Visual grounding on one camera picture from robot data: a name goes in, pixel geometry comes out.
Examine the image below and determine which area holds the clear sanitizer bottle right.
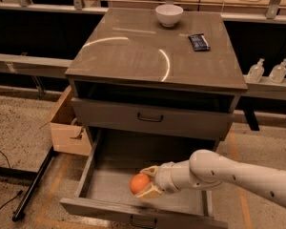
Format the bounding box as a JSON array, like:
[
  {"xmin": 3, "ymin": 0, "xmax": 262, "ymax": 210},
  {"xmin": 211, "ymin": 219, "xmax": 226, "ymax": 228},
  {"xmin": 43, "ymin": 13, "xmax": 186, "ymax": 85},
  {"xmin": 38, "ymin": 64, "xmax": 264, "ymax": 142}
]
[{"xmin": 269, "ymin": 58, "xmax": 286, "ymax": 83}]

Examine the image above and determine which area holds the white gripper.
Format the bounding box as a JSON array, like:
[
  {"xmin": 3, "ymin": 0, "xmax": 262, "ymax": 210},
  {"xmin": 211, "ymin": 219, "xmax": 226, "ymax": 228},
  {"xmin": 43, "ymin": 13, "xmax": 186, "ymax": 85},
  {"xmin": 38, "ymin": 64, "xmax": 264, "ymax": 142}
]
[{"xmin": 135, "ymin": 162, "xmax": 175, "ymax": 200}]

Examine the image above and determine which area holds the dark blue snack packet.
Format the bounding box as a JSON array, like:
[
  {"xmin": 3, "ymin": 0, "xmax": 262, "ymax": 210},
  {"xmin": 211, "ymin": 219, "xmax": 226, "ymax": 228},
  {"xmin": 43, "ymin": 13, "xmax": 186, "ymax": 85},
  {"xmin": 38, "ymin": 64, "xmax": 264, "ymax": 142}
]
[{"xmin": 188, "ymin": 33, "xmax": 211, "ymax": 52}]

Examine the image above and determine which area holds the clear sanitizer bottle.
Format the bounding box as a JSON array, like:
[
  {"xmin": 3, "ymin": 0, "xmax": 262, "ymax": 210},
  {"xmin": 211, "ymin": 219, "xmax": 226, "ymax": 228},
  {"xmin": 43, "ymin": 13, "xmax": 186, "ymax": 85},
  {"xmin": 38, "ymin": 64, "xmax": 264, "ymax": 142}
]
[
  {"xmin": 247, "ymin": 58, "xmax": 264, "ymax": 83},
  {"xmin": 269, "ymin": 58, "xmax": 286, "ymax": 83}
]

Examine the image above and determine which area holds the white ceramic bowl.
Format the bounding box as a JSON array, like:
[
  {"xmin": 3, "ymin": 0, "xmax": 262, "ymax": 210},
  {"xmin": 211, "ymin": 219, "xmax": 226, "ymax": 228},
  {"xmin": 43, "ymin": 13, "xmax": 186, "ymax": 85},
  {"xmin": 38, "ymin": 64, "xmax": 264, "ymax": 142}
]
[{"xmin": 155, "ymin": 4, "xmax": 183, "ymax": 27}]

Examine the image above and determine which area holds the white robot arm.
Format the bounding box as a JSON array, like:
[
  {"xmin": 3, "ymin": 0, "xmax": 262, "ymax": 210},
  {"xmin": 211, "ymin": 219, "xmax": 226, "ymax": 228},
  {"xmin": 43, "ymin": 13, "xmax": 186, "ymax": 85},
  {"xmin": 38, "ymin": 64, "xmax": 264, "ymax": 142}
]
[{"xmin": 134, "ymin": 150, "xmax": 286, "ymax": 208}]

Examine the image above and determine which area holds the black metal floor bar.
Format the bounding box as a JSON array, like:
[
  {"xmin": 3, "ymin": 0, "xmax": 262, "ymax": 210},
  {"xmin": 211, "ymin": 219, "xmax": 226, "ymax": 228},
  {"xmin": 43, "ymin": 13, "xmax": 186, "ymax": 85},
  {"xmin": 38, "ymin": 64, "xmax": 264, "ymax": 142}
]
[{"xmin": 11, "ymin": 147, "xmax": 55, "ymax": 222}]

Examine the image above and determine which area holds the grey open lower drawer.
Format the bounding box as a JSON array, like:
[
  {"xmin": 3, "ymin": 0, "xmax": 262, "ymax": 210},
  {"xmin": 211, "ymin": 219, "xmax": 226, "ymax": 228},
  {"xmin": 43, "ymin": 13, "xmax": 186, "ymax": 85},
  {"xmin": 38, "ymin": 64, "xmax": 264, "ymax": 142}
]
[{"xmin": 60, "ymin": 128, "xmax": 228, "ymax": 229}]

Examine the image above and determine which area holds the cardboard box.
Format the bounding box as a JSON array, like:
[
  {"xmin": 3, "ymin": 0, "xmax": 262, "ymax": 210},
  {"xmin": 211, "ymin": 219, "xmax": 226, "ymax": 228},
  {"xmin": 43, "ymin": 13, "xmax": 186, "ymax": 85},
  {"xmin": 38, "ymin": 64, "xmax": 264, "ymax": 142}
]
[{"xmin": 41, "ymin": 86, "xmax": 92, "ymax": 156}]

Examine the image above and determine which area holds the orange fruit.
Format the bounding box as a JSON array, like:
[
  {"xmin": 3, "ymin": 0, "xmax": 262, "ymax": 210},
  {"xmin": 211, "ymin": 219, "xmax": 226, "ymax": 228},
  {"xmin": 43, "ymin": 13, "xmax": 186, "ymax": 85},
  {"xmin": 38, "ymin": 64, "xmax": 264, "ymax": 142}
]
[{"xmin": 130, "ymin": 174, "xmax": 151, "ymax": 195}]

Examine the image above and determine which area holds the grey wooden drawer cabinet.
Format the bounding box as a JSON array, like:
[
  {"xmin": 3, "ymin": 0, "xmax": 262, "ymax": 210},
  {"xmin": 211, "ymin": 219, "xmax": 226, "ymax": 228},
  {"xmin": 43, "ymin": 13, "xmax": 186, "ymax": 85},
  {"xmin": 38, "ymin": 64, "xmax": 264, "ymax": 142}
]
[{"xmin": 64, "ymin": 7, "xmax": 249, "ymax": 151}]

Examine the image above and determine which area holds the black floor cable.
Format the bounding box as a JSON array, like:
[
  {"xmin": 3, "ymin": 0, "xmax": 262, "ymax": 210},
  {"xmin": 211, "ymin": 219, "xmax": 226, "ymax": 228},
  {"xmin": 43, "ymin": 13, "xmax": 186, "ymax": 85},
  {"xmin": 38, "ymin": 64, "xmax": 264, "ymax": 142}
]
[{"xmin": 0, "ymin": 190, "xmax": 24, "ymax": 222}]

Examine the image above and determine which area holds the grey upper drawer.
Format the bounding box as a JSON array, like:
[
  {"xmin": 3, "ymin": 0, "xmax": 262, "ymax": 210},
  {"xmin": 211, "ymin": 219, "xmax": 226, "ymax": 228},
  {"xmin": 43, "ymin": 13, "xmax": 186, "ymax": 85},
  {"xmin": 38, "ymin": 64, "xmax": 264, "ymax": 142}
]
[{"xmin": 71, "ymin": 97, "xmax": 234, "ymax": 140}]

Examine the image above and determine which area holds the clear sanitizer bottle left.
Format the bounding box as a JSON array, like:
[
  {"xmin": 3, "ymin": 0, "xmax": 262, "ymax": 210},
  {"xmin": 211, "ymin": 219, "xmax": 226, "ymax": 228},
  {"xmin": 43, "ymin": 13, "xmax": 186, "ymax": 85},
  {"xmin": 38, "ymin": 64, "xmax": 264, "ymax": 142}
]
[{"xmin": 247, "ymin": 58, "xmax": 264, "ymax": 83}]

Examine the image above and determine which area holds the grey metal rail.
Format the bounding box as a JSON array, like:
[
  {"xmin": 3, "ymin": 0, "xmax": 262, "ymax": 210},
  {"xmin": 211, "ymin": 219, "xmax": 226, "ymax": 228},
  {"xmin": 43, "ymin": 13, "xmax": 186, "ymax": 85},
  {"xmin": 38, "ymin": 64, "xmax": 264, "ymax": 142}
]
[{"xmin": 0, "ymin": 53, "xmax": 72, "ymax": 78}]

